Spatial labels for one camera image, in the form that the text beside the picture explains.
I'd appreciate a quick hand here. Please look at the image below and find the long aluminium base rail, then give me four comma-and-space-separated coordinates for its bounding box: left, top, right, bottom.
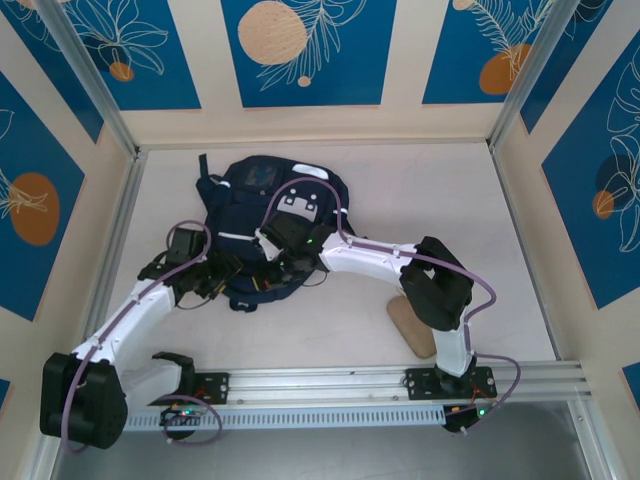
42, 362, 594, 409

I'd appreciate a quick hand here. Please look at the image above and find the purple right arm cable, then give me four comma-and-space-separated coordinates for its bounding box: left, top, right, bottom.
259, 177, 524, 436

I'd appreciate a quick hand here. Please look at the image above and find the aluminium frame post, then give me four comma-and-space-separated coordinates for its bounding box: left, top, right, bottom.
487, 0, 574, 149
37, 0, 139, 159

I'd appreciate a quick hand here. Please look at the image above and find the grey slotted cable duct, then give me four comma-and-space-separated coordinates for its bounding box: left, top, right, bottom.
64, 404, 446, 432

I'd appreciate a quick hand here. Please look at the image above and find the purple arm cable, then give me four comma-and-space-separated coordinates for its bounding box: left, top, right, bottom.
259, 177, 524, 436
62, 219, 224, 454

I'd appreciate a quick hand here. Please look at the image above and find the beige glasses case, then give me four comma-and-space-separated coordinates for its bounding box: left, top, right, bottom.
386, 295, 439, 360

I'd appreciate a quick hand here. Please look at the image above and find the aluminium table edge rail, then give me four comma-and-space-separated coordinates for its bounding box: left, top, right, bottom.
488, 147, 564, 362
79, 149, 149, 351

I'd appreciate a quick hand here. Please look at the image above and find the navy blue backpack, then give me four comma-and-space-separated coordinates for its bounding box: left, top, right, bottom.
194, 153, 359, 314

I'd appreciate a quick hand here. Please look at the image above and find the grey metal panel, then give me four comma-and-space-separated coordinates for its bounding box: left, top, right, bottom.
49, 399, 616, 480

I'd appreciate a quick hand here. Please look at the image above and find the circuit board with green light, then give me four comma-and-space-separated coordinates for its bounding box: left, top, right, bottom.
159, 405, 206, 426
443, 403, 501, 432

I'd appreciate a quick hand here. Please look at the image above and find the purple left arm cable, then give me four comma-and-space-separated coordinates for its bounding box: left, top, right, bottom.
62, 219, 224, 454

